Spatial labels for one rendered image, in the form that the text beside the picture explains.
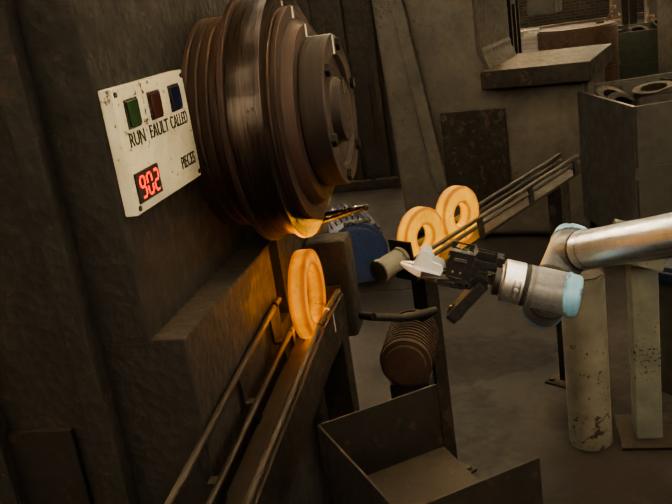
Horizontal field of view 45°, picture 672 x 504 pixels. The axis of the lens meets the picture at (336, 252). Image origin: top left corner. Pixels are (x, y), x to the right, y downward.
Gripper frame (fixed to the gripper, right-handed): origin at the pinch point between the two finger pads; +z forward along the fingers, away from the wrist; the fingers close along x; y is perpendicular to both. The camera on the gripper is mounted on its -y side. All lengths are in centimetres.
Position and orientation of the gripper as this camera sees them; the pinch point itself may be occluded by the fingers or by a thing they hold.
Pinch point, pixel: (405, 267)
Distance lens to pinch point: 174.1
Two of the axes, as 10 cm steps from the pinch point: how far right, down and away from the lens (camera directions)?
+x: -2.1, 3.1, -9.3
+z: -9.6, -2.2, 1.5
